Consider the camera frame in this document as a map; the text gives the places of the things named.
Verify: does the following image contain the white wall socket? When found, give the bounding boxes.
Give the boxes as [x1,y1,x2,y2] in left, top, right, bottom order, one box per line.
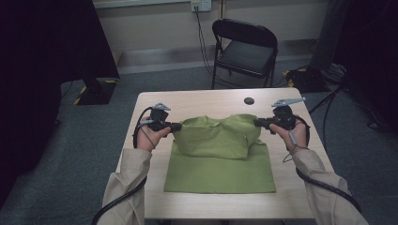
[191,0,213,13]

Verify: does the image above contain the black floor cable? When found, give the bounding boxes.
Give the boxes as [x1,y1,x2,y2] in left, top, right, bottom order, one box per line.
[322,89,340,152]
[308,84,345,114]

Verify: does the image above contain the green long-sleeved shirt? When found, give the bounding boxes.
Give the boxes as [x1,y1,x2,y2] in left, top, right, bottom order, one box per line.
[163,113,277,194]

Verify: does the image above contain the person's left hand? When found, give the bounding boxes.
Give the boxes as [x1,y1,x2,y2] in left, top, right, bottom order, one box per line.
[136,116,173,154]

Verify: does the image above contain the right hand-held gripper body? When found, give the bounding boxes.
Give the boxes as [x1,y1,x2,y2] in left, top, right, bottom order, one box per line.
[270,97,307,131]

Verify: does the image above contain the black stand base yellow tape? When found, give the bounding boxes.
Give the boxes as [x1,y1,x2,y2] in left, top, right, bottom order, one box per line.
[73,78,119,106]
[284,67,331,94]

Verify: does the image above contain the black curtain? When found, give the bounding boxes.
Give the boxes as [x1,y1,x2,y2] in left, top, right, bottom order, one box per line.
[0,0,120,208]

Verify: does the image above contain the black folding chair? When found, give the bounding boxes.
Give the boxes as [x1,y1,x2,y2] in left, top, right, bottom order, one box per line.
[211,18,279,90]

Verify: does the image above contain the dark curtain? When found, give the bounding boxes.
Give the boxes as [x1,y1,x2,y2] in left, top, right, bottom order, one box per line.
[331,0,398,133]

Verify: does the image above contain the grey curtain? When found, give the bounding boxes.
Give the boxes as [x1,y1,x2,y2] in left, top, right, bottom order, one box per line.
[308,0,355,73]

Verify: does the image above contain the black power cable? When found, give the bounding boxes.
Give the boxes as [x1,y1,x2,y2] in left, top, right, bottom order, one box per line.
[194,7,245,90]

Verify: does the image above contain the person's right hand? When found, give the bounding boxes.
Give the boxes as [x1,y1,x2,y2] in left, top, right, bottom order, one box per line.
[268,119,310,155]

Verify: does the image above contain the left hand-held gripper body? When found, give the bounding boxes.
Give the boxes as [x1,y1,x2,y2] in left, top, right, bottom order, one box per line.
[145,102,173,132]

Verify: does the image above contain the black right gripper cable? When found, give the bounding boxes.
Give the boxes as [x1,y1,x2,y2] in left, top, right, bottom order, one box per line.
[294,114,362,214]

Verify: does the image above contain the white wall conduit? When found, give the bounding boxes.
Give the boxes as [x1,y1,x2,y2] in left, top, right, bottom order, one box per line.
[218,0,227,21]

